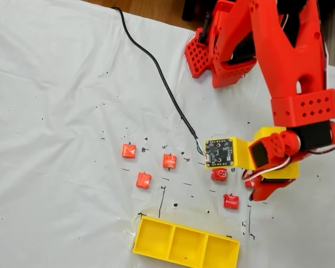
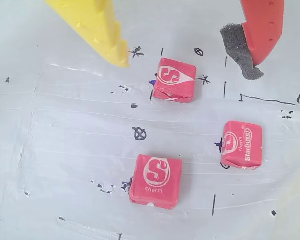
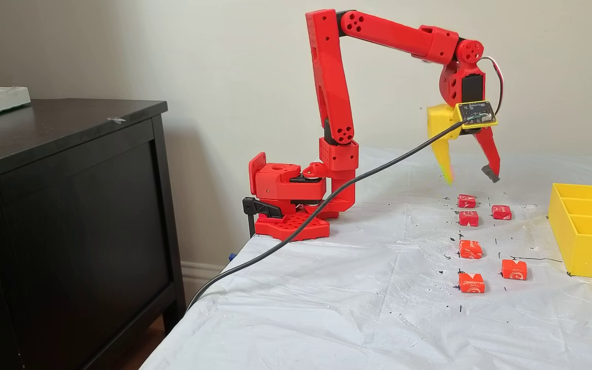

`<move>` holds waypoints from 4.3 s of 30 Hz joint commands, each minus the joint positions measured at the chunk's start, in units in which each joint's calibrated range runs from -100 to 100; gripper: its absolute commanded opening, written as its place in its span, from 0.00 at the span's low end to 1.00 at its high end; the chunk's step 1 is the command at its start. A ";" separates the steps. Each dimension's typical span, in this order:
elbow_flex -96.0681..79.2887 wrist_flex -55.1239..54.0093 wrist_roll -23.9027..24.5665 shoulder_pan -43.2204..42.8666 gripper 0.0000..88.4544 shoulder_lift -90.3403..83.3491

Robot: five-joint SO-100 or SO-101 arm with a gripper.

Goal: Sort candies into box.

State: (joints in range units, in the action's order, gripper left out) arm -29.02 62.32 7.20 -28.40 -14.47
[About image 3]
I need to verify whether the orange Starburst candy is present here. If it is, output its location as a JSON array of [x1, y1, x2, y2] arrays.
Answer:
[[458, 239, 484, 260], [501, 259, 528, 281], [458, 272, 485, 294]]

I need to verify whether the yellow three-compartment box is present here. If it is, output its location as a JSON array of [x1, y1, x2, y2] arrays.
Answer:
[[548, 183, 592, 280]]

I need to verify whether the black table clamp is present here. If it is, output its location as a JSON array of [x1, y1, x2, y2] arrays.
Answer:
[[242, 196, 284, 239]]

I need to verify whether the white plastic table cover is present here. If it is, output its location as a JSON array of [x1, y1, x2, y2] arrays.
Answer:
[[139, 148, 592, 370]]

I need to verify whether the white baseboard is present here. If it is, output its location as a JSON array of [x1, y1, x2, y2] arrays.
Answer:
[[180, 261, 231, 310]]

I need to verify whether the black wooden dresser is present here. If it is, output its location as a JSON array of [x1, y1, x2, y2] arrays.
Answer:
[[0, 99, 188, 370]]

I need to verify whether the camera board on yellow mount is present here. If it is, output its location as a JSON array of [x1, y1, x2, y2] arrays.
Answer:
[[454, 100, 498, 129]]

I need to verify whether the red white black servo wire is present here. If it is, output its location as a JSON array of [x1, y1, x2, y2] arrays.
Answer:
[[478, 55, 505, 116]]

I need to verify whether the black camera cable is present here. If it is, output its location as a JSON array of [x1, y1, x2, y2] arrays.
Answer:
[[186, 119, 487, 312]]

